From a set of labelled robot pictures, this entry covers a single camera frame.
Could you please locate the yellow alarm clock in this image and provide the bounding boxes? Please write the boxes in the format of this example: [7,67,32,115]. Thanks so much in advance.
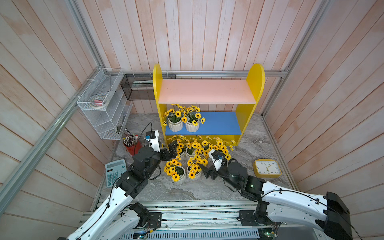
[253,159,282,178]

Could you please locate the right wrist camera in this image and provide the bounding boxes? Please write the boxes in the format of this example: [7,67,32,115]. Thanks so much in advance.
[209,149,227,171]

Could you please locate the white wire mesh rack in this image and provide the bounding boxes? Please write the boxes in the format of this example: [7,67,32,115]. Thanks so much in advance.
[77,68,132,140]

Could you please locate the tape roll in rack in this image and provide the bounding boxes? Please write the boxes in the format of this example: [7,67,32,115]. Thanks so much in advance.
[89,96,110,110]

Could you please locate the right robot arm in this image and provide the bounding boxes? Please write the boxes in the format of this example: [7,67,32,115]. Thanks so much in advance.
[199,159,353,240]

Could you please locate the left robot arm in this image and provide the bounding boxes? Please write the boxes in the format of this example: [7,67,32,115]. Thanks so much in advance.
[66,141,178,240]

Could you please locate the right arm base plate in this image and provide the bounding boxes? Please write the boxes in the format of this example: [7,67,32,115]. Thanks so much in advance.
[236,210,281,227]

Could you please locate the red pen holder cup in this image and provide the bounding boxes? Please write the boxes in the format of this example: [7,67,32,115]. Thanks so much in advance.
[123,128,142,156]

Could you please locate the yellow two-tier shelf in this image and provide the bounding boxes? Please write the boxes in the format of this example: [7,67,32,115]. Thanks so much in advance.
[153,64,266,146]

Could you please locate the light blue calculator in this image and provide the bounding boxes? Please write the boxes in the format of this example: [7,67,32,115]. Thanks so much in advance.
[105,159,127,188]

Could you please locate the black mesh basket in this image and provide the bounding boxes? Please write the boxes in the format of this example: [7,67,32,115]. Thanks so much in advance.
[120,73,177,101]

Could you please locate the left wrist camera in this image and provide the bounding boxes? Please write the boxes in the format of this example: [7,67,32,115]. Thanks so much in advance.
[146,130,160,152]

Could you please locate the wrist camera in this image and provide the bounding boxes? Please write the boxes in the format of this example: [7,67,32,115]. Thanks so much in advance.
[146,130,160,152]
[209,149,227,171]

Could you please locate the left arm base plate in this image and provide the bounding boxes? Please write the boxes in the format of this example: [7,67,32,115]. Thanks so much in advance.
[137,212,162,230]

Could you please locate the sunflower pot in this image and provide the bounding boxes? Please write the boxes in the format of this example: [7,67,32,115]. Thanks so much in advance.
[166,135,184,160]
[163,104,183,132]
[211,137,237,161]
[182,136,197,161]
[182,105,206,133]
[187,156,208,180]
[164,159,186,185]
[196,136,213,159]

